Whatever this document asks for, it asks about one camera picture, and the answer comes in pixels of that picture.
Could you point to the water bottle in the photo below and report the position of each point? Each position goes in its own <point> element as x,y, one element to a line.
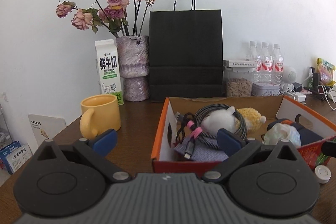
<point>266,63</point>
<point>278,64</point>
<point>254,55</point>

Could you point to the white cat plush toy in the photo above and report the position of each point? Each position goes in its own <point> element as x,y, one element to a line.
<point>219,119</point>

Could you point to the black power adapter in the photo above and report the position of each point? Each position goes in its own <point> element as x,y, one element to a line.
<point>297,87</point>

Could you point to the decorated metal tin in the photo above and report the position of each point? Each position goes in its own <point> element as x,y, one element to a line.
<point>265,89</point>

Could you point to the yellow ceramic mug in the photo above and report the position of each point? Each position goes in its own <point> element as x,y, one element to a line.
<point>99,114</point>

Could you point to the left water bottle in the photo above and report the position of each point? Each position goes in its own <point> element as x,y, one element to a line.
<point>254,55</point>

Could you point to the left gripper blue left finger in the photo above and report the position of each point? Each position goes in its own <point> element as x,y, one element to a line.
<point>94,151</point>

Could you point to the black paper shopping bag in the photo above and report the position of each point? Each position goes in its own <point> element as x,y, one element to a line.
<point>185,53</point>

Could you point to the yellow knitted plush toy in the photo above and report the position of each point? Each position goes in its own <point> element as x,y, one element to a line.
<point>253,119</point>

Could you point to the white robot figurine speaker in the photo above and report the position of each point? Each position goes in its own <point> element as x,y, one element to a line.
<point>288,79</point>

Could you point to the white round plastic piece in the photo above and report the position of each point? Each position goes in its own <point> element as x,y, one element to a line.
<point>322,173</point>

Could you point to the clear jar of seeds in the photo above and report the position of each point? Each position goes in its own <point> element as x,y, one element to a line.
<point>238,81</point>

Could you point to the white charger block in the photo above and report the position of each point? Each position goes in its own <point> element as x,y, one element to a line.
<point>299,97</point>

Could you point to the white paper leaflet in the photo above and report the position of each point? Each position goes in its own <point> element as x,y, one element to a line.
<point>45,127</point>

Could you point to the dried pink rose bouquet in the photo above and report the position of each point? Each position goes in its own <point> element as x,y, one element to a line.
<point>125,16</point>

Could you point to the blue white booklet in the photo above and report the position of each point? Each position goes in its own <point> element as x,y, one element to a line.
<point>14,155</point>

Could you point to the colourful snack packet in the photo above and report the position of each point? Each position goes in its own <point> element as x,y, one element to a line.
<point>326,72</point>

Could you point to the white flat box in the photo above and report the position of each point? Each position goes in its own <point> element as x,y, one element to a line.
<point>240,64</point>

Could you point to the middle water bottle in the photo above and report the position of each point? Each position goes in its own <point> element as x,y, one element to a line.
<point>266,63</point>

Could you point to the translucent plastic bag bundle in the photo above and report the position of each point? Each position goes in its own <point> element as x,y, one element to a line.
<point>282,132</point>

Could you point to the right water bottle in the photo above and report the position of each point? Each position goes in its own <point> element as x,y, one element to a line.
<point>278,64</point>

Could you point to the small green bottle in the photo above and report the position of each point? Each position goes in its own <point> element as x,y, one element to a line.
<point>310,80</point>

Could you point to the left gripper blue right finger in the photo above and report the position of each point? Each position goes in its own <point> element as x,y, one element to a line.
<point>239,153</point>

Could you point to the white green milk carton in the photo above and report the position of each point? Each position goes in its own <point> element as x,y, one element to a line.
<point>108,68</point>

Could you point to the purple textured vase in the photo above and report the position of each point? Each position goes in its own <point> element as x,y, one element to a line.
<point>133,58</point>

